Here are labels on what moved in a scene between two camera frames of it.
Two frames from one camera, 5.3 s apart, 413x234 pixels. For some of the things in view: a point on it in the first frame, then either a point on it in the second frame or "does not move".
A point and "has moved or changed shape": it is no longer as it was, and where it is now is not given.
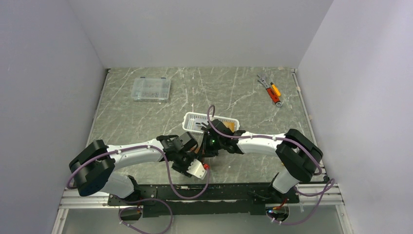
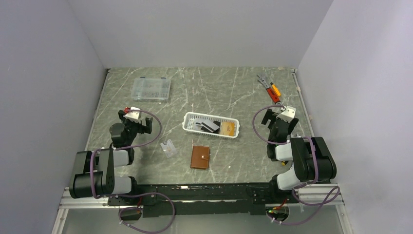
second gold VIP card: (230, 125) does not move
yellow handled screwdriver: (275, 89) does not move
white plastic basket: (190, 119) does not move
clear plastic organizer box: (150, 89) does not move
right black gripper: (207, 152) to (269, 115)
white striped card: (198, 127) has moved or changed shape
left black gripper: (183, 169) to (142, 128)
